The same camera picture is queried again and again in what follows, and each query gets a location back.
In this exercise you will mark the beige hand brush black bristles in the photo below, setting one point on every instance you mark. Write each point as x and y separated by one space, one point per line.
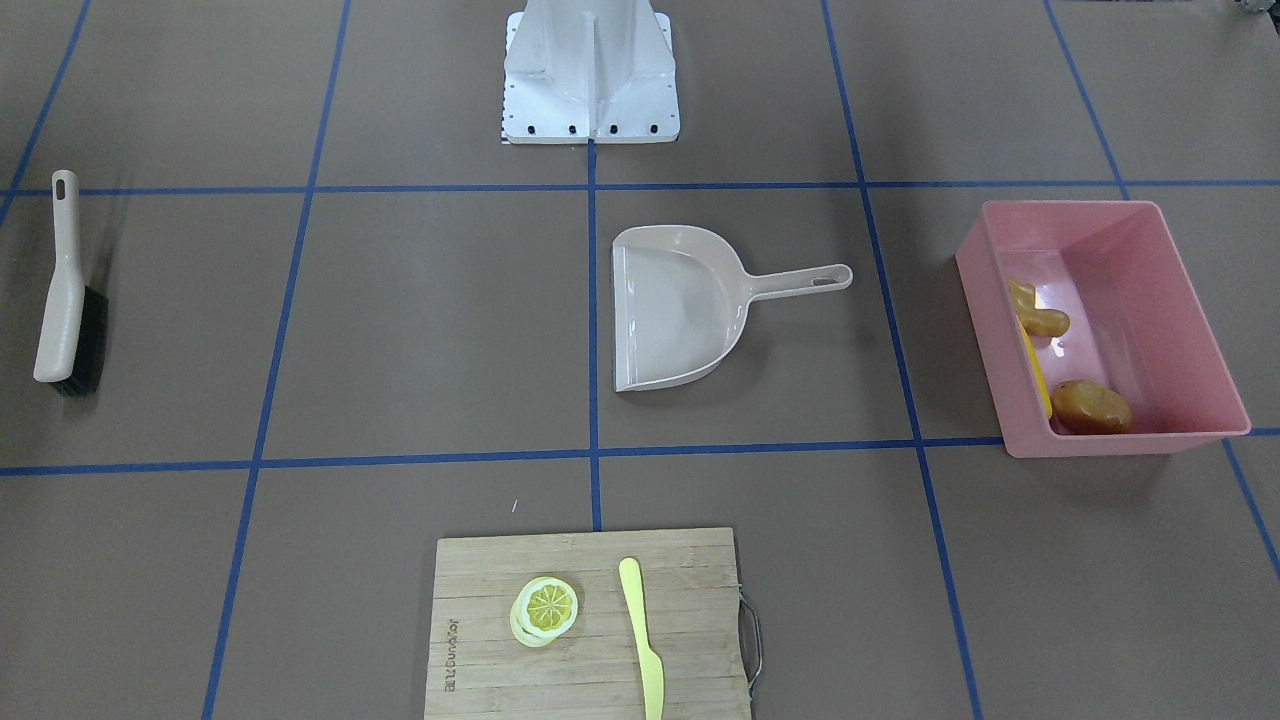
72 339

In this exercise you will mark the pink plastic bin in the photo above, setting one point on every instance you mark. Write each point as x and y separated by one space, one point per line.
1137 326

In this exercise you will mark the yellow toy knife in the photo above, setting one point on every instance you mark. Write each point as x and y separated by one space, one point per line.
652 672

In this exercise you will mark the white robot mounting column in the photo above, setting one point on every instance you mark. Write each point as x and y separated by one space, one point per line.
589 71

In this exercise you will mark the wooden cutting board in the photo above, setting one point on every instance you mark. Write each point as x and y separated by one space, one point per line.
478 670

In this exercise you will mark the yellow toy lemon slice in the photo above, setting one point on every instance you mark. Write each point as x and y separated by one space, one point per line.
545 609

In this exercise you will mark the beige plastic dustpan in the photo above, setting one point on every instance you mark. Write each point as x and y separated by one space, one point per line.
681 300

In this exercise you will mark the orange toy potato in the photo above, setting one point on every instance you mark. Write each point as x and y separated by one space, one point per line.
1087 408

